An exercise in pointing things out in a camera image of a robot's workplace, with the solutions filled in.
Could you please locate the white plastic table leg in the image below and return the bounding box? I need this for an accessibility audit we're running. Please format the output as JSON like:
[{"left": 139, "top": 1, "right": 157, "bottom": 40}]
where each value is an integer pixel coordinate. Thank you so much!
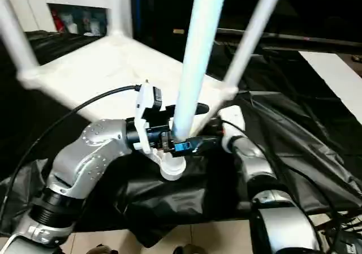
[
  {"left": 222, "top": 0, "right": 287, "bottom": 93},
  {"left": 108, "top": 0, "right": 124, "bottom": 37},
  {"left": 165, "top": 0, "right": 229, "bottom": 167},
  {"left": 0, "top": 0, "right": 40, "bottom": 78}
]

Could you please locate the long black rod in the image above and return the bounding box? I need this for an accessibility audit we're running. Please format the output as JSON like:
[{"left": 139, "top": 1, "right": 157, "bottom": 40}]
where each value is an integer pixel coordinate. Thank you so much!
[{"left": 216, "top": 29, "right": 362, "bottom": 50}]

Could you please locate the white plastic table top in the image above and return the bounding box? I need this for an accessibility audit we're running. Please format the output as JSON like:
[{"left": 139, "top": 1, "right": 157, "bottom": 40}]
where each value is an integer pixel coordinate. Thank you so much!
[{"left": 15, "top": 32, "right": 240, "bottom": 182}]

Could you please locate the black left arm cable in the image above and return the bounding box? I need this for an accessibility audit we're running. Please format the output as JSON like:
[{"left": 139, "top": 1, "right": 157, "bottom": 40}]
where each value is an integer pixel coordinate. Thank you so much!
[{"left": 0, "top": 84, "right": 144, "bottom": 226}]

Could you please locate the black mat cover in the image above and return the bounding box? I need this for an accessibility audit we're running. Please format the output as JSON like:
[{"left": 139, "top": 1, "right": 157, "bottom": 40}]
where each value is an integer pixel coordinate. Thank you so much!
[{"left": 0, "top": 29, "right": 362, "bottom": 246}]

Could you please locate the black power adapter box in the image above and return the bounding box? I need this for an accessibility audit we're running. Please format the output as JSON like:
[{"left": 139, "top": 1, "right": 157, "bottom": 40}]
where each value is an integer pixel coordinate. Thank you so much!
[{"left": 338, "top": 238, "right": 362, "bottom": 254}]

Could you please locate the white flat board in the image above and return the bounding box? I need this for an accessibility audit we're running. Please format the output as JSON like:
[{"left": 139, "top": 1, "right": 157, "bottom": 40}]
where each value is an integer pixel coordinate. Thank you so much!
[{"left": 299, "top": 51, "right": 362, "bottom": 116}]

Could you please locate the red item behind glass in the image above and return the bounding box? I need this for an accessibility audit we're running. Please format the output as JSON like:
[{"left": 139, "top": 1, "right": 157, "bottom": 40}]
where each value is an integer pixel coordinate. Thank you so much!
[{"left": 53, "top": 9, "right": 64, "bottom": 33}]

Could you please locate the white cabinet with glass doors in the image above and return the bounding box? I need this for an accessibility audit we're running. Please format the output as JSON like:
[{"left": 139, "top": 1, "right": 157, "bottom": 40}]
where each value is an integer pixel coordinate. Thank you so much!
[{"left": 0, "top": 0, "right": 133, "bottom": 38}]

